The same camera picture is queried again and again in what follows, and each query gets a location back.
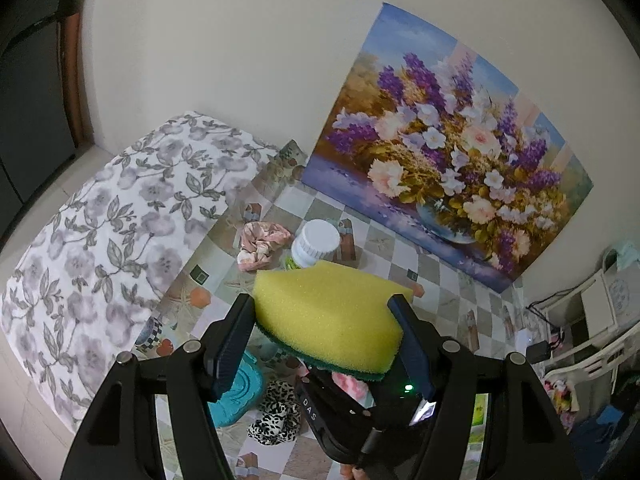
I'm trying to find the white pill bottle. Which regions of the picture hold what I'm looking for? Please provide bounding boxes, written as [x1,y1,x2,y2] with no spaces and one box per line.
[285,219,341,272]

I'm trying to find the yellow and green sponge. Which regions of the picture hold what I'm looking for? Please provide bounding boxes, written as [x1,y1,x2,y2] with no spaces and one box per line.
[252,260,416,382]

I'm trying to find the flower bouquet painting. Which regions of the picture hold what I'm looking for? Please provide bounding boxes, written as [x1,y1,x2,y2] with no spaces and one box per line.
[301,2,595,295]

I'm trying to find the colourful toy pile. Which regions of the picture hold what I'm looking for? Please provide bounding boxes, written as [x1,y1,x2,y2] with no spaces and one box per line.
[542,377,581,431]

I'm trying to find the white chair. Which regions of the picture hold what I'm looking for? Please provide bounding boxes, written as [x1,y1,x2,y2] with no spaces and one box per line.
[542,247,640,391]

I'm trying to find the leopard print scrunchie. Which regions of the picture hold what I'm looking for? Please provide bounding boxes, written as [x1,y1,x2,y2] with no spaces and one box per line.
[247,380,303,446]

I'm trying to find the dark cabinet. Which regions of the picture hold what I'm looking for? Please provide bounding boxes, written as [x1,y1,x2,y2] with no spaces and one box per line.
[0,10,81,221]

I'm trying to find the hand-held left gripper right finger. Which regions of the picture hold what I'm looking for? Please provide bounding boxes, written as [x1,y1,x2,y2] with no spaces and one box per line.
[387,294,583,480]

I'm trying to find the grey floral cloth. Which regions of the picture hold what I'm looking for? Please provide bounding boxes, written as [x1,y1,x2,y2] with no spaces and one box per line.
[0,110,283,433]

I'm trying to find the pink floral scrunchie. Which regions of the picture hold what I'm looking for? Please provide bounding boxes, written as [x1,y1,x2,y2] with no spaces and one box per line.
[237,220,293,272]

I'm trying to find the teal plastic box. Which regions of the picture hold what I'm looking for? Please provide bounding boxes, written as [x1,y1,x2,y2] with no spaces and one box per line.
[207,350,264,428]

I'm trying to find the green tissue packet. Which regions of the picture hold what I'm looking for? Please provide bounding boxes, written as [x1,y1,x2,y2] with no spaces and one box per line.
[470,392,490,446]

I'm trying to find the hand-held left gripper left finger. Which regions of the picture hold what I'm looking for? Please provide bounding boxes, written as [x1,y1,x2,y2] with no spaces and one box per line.
[60,292,258,480]

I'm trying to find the checkered printed tablecloth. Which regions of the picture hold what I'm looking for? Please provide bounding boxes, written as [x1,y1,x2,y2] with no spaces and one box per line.
[132,140,551,480]

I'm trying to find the pink wavy striped cloth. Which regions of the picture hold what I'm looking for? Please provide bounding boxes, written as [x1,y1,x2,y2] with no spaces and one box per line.
[331,371,375,402]

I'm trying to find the teal cloth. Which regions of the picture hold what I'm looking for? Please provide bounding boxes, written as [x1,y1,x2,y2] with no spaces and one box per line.
[612,240,640,273]

